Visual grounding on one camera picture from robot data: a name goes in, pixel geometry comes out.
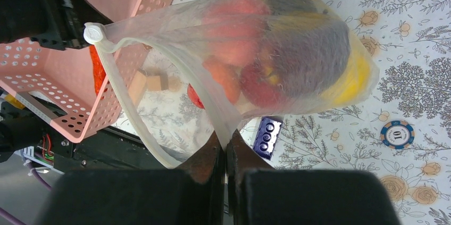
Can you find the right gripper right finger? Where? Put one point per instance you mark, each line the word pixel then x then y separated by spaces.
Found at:
pixel 261 194

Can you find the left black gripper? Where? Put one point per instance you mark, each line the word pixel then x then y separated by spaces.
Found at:
pixel 53 24

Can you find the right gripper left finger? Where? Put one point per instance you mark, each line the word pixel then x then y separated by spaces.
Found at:
pixel 191 193

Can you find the pink plastic basket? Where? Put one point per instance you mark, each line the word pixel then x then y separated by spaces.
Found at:
pixel 57 86

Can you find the orange red carrot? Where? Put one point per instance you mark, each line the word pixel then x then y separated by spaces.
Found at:
pixel 98 70

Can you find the dark red apple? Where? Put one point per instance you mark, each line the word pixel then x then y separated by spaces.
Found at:
pixel 258 90

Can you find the yellow lemon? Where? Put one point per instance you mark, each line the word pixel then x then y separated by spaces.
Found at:
pixel 354 79

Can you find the clear zip top bag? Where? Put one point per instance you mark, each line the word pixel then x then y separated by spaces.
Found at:
pixel 176 34

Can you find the dark purple plum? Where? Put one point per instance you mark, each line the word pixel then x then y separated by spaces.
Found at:
pixel 307 47

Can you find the pink peach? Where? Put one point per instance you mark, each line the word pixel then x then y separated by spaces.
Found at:
pixel 226 76
pixel 235 28

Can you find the purple rectangular block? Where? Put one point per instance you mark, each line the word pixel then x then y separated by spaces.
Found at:
pixel 266 137

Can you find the small wooden cube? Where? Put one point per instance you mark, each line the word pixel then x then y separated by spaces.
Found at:
pixel 157 82

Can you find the long wooden block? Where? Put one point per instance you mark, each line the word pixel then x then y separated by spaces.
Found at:
pixel 137 87

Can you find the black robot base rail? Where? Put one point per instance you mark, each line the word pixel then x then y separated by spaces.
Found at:
pixel 109 148

